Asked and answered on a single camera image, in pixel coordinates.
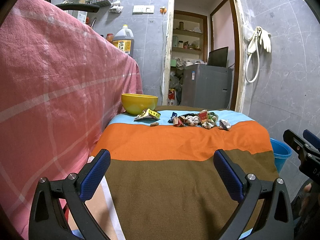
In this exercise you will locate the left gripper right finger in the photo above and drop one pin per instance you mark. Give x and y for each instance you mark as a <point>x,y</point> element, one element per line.
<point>275,220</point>

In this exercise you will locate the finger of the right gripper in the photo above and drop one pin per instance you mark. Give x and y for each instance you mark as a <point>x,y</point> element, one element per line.
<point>311,138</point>
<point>300,145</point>

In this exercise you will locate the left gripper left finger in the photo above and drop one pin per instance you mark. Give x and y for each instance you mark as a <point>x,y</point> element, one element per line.
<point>47,218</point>

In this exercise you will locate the red wrapper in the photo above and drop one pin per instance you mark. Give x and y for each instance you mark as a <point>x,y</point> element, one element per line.
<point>203,116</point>

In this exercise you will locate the blue snack wrapper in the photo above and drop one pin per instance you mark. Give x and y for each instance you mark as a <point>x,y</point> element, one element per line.
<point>173,116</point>

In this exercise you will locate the brown peanut shell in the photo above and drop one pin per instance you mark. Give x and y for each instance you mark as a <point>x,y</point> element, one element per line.
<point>154,124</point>

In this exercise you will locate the yellow snack wrapper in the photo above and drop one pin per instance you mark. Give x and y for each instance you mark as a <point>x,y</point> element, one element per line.
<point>148,114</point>

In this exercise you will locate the person's right hand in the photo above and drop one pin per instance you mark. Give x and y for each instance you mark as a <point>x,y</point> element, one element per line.
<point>303,196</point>

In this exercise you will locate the blue plastic bucket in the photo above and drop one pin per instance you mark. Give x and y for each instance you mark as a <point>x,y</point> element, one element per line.
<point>281,152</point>

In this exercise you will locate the white rubber gloves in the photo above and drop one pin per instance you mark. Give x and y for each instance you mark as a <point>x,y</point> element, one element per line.
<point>259,37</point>

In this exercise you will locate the striped orange brown blue blanket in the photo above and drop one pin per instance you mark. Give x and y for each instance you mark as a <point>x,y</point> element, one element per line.
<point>162,183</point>

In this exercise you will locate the black flat monitor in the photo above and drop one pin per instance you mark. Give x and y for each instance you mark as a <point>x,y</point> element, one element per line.
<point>218,57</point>

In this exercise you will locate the pink plaid cloth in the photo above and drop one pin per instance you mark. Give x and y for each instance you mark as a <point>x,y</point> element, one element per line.
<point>61,83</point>

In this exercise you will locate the yellow plastic bowl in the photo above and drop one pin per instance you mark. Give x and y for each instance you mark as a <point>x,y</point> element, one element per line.
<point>134,104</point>

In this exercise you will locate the red white sack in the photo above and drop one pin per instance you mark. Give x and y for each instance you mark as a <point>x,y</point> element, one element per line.
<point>172,97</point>

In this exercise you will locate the wooden shelf unit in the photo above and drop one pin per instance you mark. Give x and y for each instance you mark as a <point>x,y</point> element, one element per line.
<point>189,37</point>

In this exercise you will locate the green plastic box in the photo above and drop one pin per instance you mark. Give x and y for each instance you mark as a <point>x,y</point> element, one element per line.
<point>173,63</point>

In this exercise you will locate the large cooking oil jug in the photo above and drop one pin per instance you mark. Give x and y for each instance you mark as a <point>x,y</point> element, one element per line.
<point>124,40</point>

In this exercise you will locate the orange wall hook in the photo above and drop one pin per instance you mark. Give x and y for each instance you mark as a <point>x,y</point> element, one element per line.
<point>163,10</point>

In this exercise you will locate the white wall switch plate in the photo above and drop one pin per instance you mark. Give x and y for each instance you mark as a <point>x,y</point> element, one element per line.
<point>143,9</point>

